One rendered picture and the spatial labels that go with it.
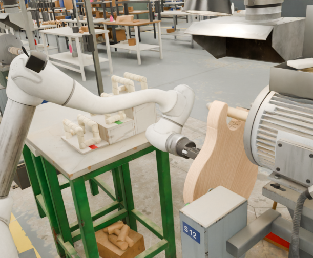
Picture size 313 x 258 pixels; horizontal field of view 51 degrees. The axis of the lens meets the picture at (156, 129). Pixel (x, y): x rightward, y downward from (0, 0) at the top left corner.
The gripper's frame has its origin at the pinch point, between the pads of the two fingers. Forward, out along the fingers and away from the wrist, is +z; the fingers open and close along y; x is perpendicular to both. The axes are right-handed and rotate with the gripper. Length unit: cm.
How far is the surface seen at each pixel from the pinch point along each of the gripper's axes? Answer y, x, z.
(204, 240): 32.1, -11.9, 23.9
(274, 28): 22, 43, 17
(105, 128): 6, -7, -68
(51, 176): 11, -46, -100
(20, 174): -19, -92, -219
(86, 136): 7, -16, -82
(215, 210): 28.3, -5.4, 21.7
